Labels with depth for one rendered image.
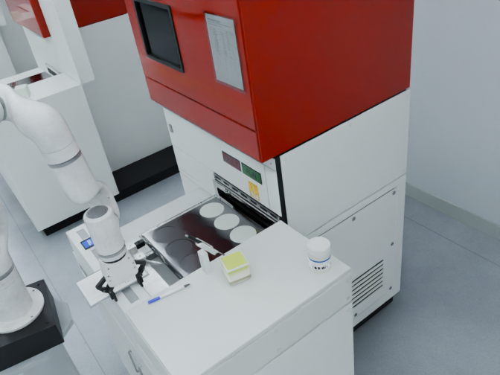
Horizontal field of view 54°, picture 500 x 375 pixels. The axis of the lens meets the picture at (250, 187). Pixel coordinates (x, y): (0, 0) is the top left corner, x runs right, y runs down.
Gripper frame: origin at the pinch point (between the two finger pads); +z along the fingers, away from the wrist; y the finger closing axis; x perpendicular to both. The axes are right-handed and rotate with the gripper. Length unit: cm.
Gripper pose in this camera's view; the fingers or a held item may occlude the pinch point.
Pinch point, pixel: (127, 289)
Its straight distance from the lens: 164.8
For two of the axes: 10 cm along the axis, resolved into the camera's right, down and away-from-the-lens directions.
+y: -7.9, 4.3, -4.3
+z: 1.3, 8.2, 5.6
